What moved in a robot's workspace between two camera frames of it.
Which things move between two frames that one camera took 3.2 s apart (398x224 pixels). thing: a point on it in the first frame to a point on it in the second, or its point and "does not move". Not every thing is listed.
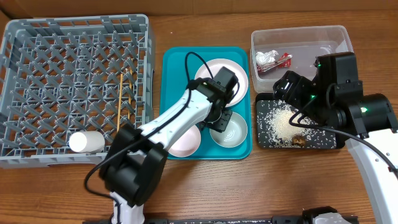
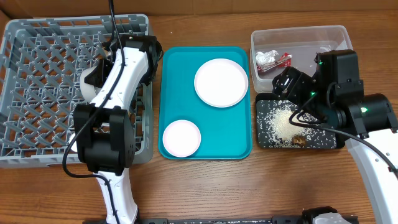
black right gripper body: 282,88 does not move
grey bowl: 234,134 to 89,91
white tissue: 262,58 does not move
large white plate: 216,65 does not move
